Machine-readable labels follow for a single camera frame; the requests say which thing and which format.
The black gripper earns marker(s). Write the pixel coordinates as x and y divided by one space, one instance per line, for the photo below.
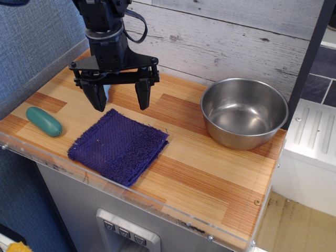
113 62

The stainless steel bowl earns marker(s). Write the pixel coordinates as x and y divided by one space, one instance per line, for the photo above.
243 114

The yellow object at corner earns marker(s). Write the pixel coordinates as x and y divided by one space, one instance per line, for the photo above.
18 247

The green oval toy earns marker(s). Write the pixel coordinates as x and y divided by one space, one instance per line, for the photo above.
44 121

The silver dispenser button panel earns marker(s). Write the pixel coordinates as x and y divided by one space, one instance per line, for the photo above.
119 234

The clear acrylic edge guard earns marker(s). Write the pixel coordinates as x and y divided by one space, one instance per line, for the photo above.
197 195

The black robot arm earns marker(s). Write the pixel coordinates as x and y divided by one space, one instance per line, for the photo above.
104 20

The dark right vertical post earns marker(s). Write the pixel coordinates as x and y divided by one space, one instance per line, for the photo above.
316 39

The purple towel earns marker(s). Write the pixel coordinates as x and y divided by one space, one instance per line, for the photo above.
118 148

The white ribbed side cabinet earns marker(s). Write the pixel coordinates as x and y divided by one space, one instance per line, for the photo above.
306 167

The blue grey toy scoop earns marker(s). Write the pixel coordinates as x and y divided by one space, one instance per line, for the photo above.
106 91

